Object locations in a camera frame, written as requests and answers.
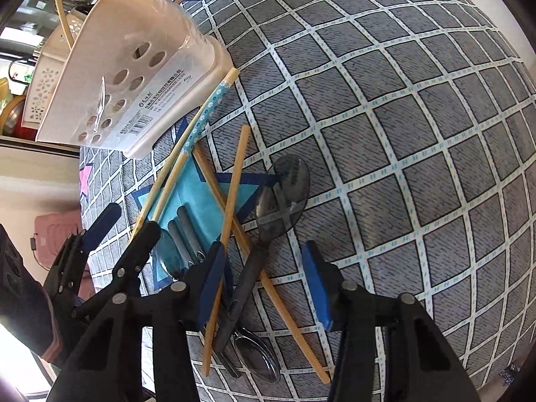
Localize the plain wooden chopstick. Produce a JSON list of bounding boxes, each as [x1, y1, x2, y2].
[[213, 154, 331, 384], [129, 110, 202, 242], [202, 125, 251, 377]]

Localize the dark handled steel spoon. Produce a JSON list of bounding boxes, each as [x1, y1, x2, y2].
[[215, 154, 310, 338]]

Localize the cream utensil holder caddy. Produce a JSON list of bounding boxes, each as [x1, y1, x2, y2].
[[36, 0, 232, 159]]

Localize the blue patterned chopstick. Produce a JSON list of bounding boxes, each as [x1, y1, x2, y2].
[[151, 67, 240, 222]]

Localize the pink folded stool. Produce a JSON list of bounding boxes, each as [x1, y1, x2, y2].
[[33, 210, 82, 269]]

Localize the stacked metal bowls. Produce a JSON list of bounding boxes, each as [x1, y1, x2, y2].
[[0, 95, 25, 136]]

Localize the cream plastic storage cart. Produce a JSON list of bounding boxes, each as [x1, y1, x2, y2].
[[22, 24, 71, 130]]

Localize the long wooden stick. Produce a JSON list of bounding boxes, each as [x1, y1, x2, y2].
[[54, 0, 74, 49]]

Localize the grey checked star tablecloth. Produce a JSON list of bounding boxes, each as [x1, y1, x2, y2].
[[78, 0, 536, 402]]

